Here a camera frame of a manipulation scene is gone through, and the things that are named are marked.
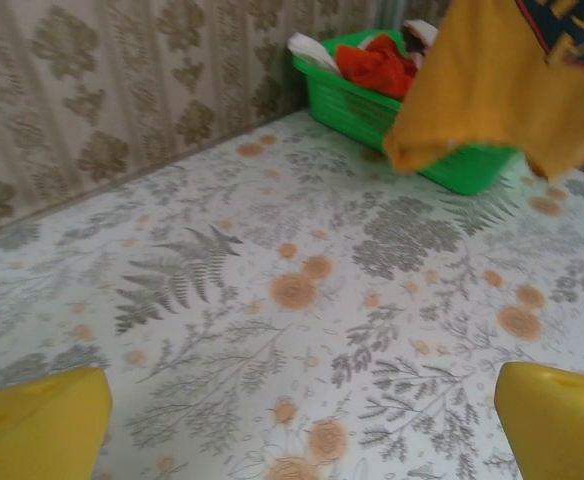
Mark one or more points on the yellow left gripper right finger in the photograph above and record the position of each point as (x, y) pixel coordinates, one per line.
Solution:
(562, 430)

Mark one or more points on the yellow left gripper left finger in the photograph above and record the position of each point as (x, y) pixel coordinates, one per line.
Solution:
(37, 430)

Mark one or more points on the yellow printed t-shirt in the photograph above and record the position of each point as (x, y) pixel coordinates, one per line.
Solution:
(472, 90)

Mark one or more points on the floral patterned table cover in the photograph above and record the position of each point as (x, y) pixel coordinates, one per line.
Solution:
(272, 325)

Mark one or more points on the green plastic basket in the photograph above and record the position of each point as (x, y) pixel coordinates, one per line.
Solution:
(352, 110)

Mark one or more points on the orange crumpled garment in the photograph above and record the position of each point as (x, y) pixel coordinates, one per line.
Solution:
(372, 65)

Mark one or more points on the white t-shirt with dark print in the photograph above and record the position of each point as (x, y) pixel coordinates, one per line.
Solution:
(422, 30)

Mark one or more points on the white crumpled cloth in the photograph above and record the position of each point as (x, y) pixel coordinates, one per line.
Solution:
(312, 47)

